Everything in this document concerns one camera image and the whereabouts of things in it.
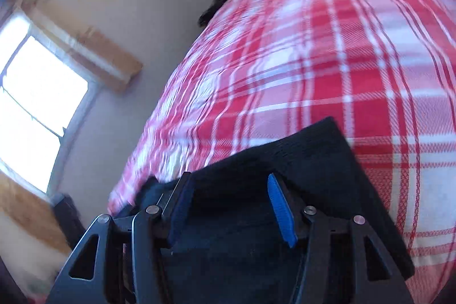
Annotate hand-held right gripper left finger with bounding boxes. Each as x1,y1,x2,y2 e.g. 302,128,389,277
46,172,193,304

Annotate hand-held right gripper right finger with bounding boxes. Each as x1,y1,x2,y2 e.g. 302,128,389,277
267,173,410,304

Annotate black pants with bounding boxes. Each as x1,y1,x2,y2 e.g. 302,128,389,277
133,117,416,304

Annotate dark furniture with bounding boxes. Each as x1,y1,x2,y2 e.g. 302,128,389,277
50,193,86,248

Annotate red plaid blanket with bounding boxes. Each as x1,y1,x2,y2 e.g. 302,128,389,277
107,0,456,304

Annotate window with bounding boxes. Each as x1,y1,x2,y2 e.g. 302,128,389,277
0,10,98,194

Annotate dark object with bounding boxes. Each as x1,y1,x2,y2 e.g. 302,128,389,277
198,0,229,28

